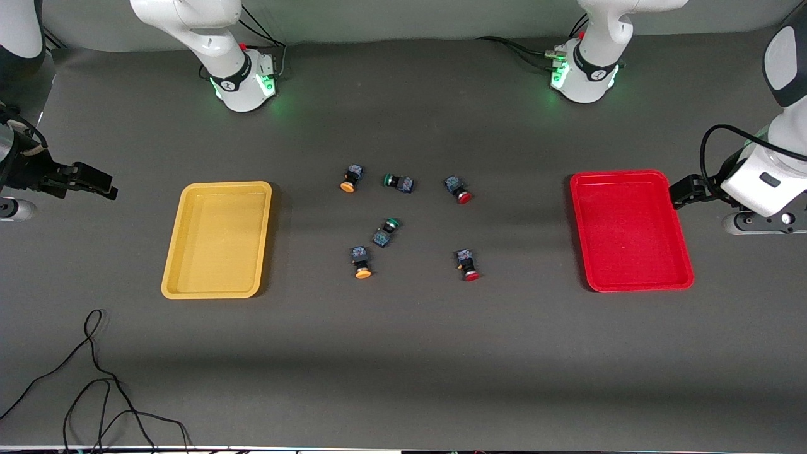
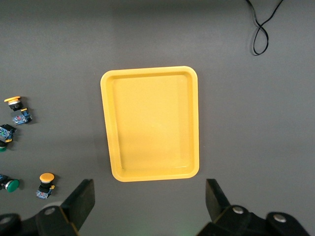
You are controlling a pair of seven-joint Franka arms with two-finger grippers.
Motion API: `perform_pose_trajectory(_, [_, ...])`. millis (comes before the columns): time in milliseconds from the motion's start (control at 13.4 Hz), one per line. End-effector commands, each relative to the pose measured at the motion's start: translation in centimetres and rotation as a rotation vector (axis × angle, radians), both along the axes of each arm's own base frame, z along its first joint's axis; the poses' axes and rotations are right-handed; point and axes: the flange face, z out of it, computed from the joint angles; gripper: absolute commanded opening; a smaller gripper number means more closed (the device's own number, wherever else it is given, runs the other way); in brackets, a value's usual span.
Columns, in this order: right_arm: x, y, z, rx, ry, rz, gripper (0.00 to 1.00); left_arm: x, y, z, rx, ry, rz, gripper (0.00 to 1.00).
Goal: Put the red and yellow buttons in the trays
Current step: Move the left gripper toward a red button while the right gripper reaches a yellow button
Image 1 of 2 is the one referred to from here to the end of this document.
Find red push button switch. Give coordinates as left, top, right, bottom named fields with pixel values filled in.
left=455, top=249, right=480, bottom=282
left=444, top=175, right=473, bottom=205

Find red plastic tray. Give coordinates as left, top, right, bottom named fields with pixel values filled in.
left=569, top=169, right=695, bottom=293

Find yellow plastic tray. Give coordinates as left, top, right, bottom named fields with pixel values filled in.
left=161, top=181, right=273, bottom=300

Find dark grey table mat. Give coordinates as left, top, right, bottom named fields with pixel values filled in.
left=0, top=25, right=807, bottom=450

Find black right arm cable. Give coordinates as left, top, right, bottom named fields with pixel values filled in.
left=0, top=104, right=49, bottom=158

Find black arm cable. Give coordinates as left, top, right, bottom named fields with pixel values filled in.
left=0, top=104, right=49, bottom=158
left=699, top=124, right=775, bottom=190

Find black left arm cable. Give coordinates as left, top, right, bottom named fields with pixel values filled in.
left=699, top=124, right=775, bottom=190

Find loose thin black cable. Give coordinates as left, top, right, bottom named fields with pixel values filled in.
left=0, top=308, right=190, bottom=454

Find black right base cables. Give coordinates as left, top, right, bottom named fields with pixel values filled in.
left=236, top=3, right=288, bottom=79

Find black base cables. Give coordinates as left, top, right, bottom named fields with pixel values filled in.
left=236, top=3, right=288, bottom=79
left=476, top=35, right=565, bottom=71

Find black left base cables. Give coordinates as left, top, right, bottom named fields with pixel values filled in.
left=476, top=35, right=565, bottom=71

